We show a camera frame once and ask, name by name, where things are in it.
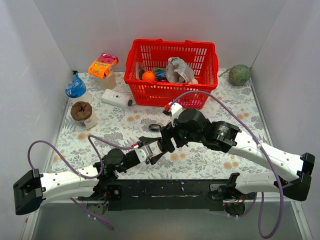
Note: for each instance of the orange pink snack box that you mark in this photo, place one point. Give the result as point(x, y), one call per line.
point(103, 65)

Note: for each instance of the taped black charging case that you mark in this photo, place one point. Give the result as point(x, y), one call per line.
point(154, 127)

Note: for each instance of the red plastic shopping basket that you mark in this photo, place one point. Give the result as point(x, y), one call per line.
point(154, 53)

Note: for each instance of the blue lid plastic bottle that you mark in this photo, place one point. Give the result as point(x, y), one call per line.
point(77, 91)

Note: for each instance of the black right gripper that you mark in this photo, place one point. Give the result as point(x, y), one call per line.
point(169, 137)

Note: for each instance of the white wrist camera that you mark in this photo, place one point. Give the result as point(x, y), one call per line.
point(173, 110)
point(144, 153)

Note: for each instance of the green round melon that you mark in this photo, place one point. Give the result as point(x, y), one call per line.
point(239, 75)

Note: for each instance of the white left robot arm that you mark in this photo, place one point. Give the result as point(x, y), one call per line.
point(35, 189)

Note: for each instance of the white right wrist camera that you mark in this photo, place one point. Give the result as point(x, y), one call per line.
point(173, 110)

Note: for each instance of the clear plastic jar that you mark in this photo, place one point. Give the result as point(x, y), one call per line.
point(109, 82)

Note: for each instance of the brown lid white jar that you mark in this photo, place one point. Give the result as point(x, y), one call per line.
point(84, 115)

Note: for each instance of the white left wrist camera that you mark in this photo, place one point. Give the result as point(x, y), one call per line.
point(144, 153)

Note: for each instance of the white lying bottle black cap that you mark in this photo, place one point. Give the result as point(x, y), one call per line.
point(117, 99)

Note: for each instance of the orange fruit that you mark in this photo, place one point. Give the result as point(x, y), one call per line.
point(148, 76)

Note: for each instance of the grey crumpled paper bag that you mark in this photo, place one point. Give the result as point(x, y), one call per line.
point(178, 71)

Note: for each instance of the pink package in basket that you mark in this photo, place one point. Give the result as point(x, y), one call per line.
point(188, 103)

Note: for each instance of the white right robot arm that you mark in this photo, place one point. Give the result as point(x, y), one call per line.
point(293, 173)

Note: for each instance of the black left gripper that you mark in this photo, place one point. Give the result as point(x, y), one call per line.
point(131, 159)

